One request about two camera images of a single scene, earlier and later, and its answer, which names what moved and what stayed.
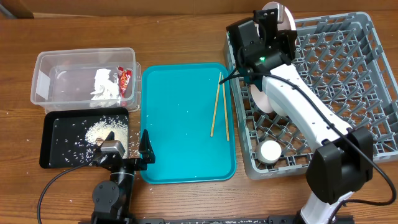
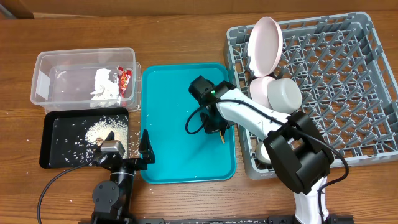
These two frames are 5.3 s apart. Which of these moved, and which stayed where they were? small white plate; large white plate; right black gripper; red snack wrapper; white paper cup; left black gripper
Moved: large white plate; right black gripper
Stayed: small white plate; white paper cup; red snack wrapper; left black gripper
